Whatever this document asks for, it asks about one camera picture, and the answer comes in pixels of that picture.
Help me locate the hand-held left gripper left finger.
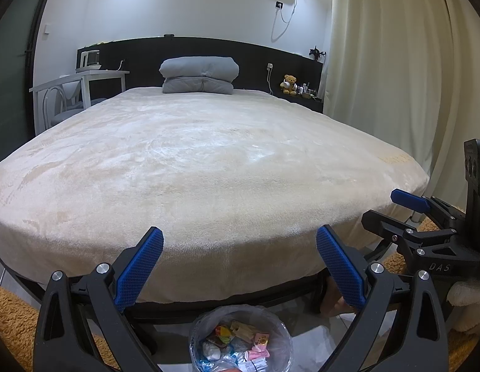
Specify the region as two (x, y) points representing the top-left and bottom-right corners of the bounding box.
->
(33, 226), (165, 372)

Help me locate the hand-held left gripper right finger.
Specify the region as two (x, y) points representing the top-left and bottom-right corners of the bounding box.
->
(316, 224), (450, 372)

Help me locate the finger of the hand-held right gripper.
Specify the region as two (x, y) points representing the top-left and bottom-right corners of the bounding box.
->
(361, 209), (463, 264)
(391, 188), (467, 225)

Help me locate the clear lined waste bin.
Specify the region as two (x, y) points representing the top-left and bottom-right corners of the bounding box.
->
(189, 304), (293, 372)

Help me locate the small white plastic bag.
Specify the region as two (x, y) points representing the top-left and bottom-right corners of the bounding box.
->
(201, 341), (221, 361)

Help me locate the brown paper bag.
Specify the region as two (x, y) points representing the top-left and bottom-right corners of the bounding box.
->
(229, 320), (256, 342)

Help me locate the person's right hand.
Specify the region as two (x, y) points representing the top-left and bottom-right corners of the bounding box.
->
(447, 279), (480, 332)

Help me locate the person's bare foot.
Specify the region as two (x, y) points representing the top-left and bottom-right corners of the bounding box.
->
(321, 279), (357, 314)

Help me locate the white plastic sheet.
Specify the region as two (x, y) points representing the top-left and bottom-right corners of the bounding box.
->
(290, 323), (341, 372)

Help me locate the bed with beige blanket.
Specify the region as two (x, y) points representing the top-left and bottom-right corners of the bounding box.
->
(0, 86), (430, 305)

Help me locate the person's right plush trouser leg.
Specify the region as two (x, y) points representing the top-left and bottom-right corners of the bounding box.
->
(380, 217), (480, 372)

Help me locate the person's plush trouser leg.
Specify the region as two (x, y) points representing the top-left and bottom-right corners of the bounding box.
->
(0, 283), (120, 372)
(380, 217), (480, 372)

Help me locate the cream curtain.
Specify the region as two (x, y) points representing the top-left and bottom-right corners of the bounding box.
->
(323, 0), (480, 221)

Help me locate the person's left plush trouser leg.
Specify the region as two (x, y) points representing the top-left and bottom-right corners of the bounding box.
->
(0, 283), (120, 372)

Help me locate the cluster of small bottles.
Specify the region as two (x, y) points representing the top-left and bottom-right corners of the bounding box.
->
(297, 82), (322, 100)

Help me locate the brown teddy bear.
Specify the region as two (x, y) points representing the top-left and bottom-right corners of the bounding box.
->
(279, 74), (298, 97)

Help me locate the white chair with grey seat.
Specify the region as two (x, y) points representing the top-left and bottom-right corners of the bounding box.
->
(42, 83), (109, 128)

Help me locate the white desk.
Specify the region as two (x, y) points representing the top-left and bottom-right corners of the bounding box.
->
(29, 70), (130, 136)

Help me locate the folded grey duvet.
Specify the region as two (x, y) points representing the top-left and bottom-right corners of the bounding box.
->
(159, 56), (240, 95)

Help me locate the black frosted glass door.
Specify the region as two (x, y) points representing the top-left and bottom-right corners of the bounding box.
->
(0, 0), (62, 152)

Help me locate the black headboard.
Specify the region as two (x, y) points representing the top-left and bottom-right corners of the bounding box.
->
(77, 37), (325, 115)

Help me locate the white electric kettle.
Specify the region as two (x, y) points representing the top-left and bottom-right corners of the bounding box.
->
(78, 49), (102, 72)

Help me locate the white hanging power cable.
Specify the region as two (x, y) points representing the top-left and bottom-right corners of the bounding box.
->
(272, 0), (299, 41)

